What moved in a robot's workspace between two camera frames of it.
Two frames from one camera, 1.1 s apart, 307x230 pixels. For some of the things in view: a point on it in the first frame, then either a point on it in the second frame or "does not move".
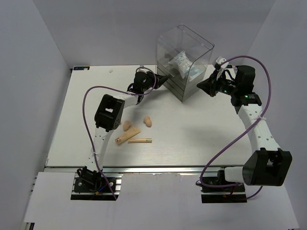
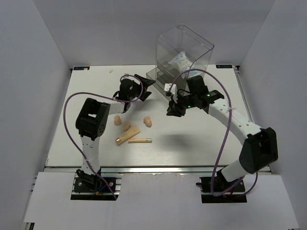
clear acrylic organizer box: [183, 57] does not move
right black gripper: [209, 85] → [174, 109]
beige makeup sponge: [147, 121] does not move
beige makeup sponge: [126, 125] does not move
